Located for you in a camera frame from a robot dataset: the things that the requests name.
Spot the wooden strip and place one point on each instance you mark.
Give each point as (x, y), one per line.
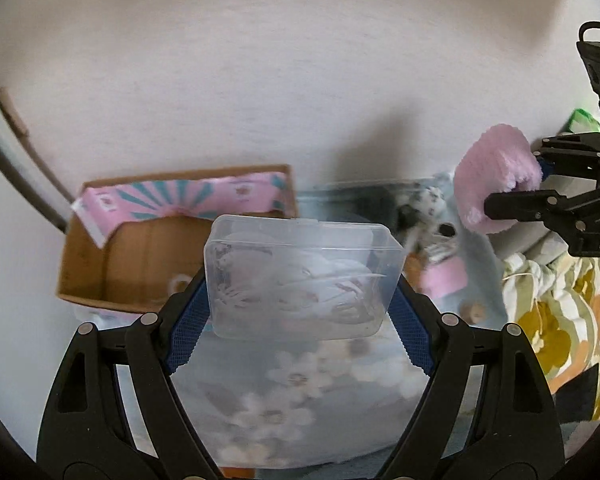
(10, 105)

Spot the yellow green floral cloth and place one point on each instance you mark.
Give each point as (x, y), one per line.
(555, 320)

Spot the brown cardboard box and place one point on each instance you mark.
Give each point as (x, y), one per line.
(85, 270)

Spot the dark cloth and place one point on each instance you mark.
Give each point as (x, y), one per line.
(580, 395)

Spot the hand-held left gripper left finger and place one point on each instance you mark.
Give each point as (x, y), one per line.
(187, 330)

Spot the green packet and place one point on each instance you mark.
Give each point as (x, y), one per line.
(582, 121)

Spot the pink fluffy plush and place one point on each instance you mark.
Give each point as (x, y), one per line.
(490, 170)

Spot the dark tube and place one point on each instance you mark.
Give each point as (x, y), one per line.
(10, 160)

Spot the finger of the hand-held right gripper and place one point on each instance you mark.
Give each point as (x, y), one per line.
(575, 152)
(520, 205)

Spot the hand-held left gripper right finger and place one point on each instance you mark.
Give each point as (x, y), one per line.
(412, 330)

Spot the pink teal printed sheet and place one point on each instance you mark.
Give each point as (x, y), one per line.
(180, 192)

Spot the black white plush toy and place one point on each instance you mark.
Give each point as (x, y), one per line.
(427, 200)

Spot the clear plastic storage box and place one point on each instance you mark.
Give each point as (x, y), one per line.
(300, 280)

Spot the light blue floral blanket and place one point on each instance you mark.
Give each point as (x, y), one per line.
(300, 385)

